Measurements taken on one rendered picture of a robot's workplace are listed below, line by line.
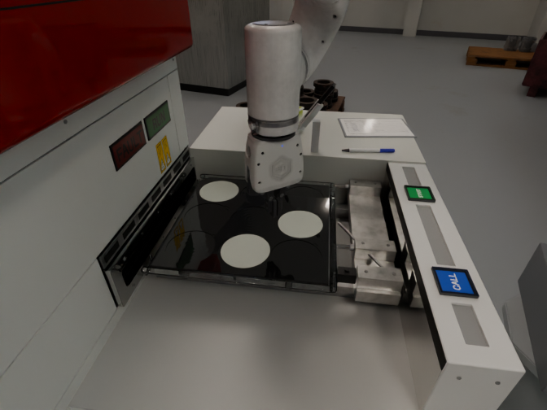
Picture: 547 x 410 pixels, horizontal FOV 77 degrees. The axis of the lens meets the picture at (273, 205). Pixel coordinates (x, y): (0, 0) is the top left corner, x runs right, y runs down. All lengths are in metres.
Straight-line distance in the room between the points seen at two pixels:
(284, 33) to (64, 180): 0.36
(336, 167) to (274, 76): 0.46
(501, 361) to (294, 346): 0.31
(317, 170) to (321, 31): 0.43
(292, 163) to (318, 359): 0.34
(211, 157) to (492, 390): 0.77
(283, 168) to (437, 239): 0.32
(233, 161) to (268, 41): 0.50
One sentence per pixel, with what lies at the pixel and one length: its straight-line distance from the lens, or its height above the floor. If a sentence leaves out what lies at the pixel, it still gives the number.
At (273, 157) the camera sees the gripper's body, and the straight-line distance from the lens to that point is 0.58.
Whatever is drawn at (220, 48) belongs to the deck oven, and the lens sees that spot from 4.56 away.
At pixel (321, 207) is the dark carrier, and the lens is 0.82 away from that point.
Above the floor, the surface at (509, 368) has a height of 0.96.
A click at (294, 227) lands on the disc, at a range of 0.76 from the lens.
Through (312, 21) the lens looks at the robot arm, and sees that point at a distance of 0.60.
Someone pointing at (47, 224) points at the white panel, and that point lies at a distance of 0.55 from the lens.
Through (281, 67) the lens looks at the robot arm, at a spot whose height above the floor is 1.25.
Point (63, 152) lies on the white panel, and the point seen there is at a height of 1.16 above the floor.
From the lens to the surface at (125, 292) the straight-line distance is 0.72.
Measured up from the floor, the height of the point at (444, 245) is 0.96.
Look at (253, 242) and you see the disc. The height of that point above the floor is 0.90.
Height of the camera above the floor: 1.37
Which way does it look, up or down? 35 degrees down
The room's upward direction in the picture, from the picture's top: straight up
